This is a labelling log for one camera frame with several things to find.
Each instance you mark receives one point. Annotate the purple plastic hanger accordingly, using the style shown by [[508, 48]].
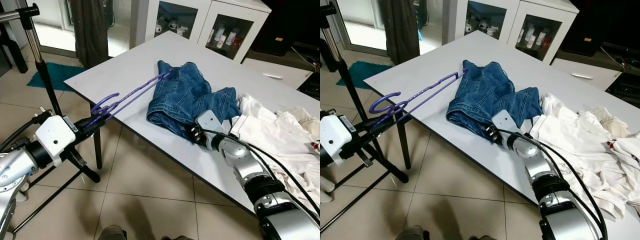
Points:
[[397, 107], [106, 109]]

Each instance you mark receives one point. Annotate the blue denim jeans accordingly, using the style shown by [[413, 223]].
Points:
[[485, 95], [185, 95]]

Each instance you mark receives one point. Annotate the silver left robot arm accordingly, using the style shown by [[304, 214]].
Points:
[[324, 157], [12, 170]]

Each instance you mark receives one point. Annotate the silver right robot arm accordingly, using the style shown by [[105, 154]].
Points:
[[245, 165], [537, 165]]

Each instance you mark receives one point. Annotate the teal floor mat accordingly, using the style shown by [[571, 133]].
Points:
[[370, 74], [55, 75]]

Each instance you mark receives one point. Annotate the cream beige garment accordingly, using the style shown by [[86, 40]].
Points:
[[612, 122], [305, 120]]

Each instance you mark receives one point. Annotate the off-white crumpled garment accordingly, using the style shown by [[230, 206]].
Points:
[[570, 140], [270, 135]]

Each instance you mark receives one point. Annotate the white folding table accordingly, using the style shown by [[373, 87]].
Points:
[[140, 55], [450, 55]]

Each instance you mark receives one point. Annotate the dark grey curtain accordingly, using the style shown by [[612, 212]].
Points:
[[90, 30], [405, 30]]

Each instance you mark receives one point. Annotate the silver black clothes rack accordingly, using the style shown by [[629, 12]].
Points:
[[334, 45], [35, 45]]

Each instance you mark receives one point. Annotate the glass sliding door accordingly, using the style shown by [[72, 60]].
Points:
[[365, 30], [55, 35]]

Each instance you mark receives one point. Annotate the white drawer unit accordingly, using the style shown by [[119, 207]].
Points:
[[290, 72], [600, 70]]

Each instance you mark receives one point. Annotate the grey robot leg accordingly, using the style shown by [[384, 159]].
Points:
[[112, 234], [412, 234]]

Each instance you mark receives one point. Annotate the white glass-door cabinet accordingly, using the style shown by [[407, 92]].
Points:
[[512, 22], [204, 22]]

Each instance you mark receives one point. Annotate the black media shelf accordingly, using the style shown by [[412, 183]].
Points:
[[610, 25], [295, 25]]

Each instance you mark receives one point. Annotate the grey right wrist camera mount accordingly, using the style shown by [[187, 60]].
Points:
[[210, 122], [505, 122]]

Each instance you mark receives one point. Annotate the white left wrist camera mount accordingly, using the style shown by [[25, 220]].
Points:
[[52, 140], [332, 140]]

